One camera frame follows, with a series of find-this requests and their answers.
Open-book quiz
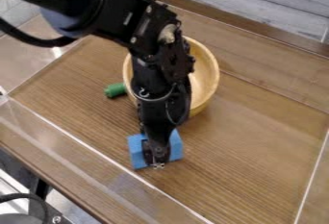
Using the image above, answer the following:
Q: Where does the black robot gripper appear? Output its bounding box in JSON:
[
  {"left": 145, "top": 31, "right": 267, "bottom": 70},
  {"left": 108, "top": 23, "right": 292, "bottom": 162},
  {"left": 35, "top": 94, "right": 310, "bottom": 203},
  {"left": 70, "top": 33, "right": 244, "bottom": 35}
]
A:
[{"left": 129, "top": 6, "right": 196, "bottom": 169}]

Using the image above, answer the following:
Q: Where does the blue foam block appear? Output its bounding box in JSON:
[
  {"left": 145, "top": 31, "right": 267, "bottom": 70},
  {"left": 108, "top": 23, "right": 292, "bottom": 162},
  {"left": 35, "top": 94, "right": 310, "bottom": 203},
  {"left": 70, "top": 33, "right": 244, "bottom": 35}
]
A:
[{"left": 128, "top": 130, "right": 184, "bottom": 170}]

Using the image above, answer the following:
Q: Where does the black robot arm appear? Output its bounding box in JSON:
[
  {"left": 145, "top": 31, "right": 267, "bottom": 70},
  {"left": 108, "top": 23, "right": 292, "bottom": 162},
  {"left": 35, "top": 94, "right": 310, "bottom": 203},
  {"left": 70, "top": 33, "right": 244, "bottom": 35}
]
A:
[{"left": 0, "top": 0, "right": 196, "bottom": 168}]

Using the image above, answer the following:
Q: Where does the light wooden bowl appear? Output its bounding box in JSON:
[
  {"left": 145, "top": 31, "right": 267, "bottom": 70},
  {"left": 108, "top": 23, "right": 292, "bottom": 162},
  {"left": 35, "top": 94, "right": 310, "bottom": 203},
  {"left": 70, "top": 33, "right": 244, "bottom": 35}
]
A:
[{"left": 122, "top": 35, "right": 221, "bottom": 118}]

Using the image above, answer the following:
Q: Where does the small green cylinder toy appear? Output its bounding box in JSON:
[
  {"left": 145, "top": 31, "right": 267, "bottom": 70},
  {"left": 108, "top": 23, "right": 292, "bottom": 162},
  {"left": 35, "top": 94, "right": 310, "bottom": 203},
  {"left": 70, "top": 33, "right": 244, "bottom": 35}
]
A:
[{"left": 105, "top": 83, "right": 126, "bottom": 98}]

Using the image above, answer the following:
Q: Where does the black metal base plate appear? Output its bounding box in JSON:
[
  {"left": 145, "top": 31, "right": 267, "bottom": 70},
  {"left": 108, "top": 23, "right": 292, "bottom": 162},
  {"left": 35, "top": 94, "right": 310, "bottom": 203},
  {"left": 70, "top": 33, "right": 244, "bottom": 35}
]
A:
[{"left": 29, "top": 201, "right": 74, "bottom": 224}]

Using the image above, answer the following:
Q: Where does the black cable lower left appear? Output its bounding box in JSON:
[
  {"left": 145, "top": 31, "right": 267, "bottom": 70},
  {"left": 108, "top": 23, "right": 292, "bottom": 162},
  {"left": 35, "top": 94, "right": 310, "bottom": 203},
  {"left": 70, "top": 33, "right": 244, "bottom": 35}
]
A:
[{"left": 0, "top": 194, "right": 49, "bottom": 224}]

